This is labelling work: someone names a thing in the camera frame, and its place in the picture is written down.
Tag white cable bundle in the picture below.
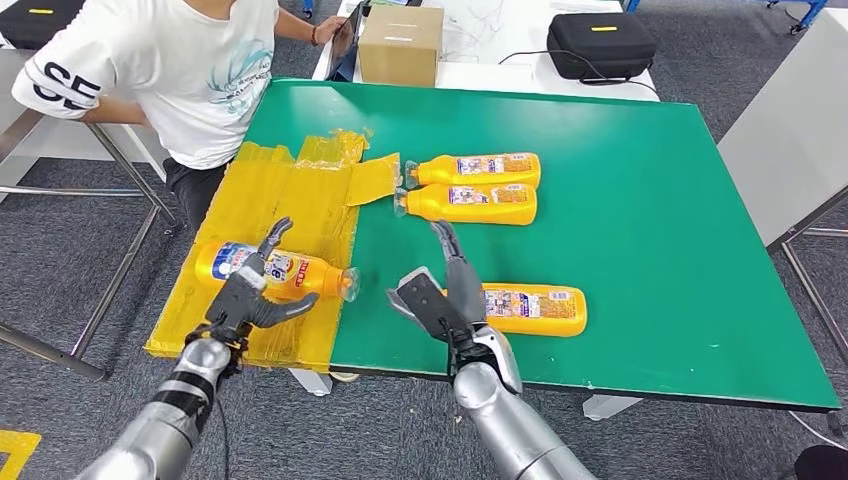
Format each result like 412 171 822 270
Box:
445 1 511 62

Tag yellow taped board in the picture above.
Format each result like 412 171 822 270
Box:
144 129 403 374

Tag person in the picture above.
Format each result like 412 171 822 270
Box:
11 0 349 230

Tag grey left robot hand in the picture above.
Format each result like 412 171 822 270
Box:
203 217 321 346

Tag white table leg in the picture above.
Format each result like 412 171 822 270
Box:
289 367 335 397
582 395 643 422

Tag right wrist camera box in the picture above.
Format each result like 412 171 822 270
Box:
386 266 475 346

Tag white table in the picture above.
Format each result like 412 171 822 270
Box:
0 33 170 193
311 0 662 103

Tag white floor cable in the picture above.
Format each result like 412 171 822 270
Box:
788 410 848 452

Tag steel table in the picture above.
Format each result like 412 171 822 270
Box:
0 105 180 384

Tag black cable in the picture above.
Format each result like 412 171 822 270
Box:
498 48 660 99

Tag black round object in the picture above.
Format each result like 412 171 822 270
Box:
793 445 848 480

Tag light grey table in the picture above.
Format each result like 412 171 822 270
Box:
717 9 848 372

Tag person's left hand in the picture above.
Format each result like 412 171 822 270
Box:
311 14 349 48

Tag black case with yellow label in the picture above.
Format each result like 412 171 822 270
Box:
0 0 87 51
547 13 658 82

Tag blue wheeled frame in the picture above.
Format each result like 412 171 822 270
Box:
765 0 829 36

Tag orange detergent bottle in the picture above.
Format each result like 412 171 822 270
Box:
193 240 361 304
404 152 543 190
393 183 539 227
440 282 589 339

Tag brown cardboard box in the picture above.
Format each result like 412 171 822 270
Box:
357 5 445 89

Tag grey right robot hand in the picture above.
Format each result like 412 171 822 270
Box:
430 219 488 330

